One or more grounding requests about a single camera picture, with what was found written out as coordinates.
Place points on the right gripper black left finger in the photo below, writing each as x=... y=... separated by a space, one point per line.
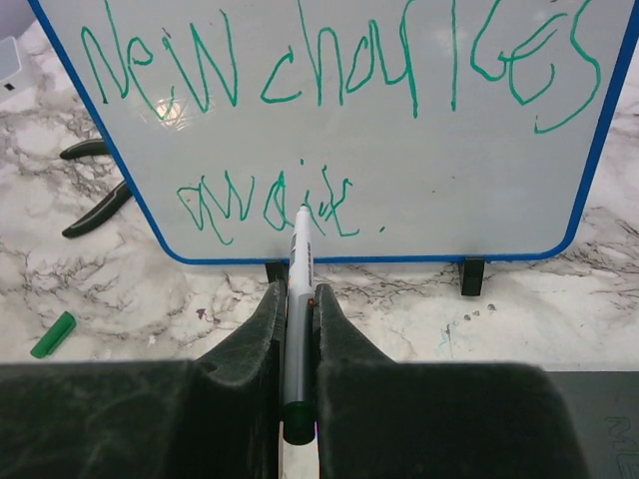
x=217 y=416

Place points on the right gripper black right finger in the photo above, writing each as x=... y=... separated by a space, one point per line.
x=379 y=418

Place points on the white marker pen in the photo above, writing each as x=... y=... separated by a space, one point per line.
x=298 y=409

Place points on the green marker cap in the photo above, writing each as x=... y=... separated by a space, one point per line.
x=54 y=336

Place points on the blue framed whiteboard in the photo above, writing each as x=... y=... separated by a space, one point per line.
x=412 y=130

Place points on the small white square device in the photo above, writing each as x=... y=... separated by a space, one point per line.
x=12 y=68

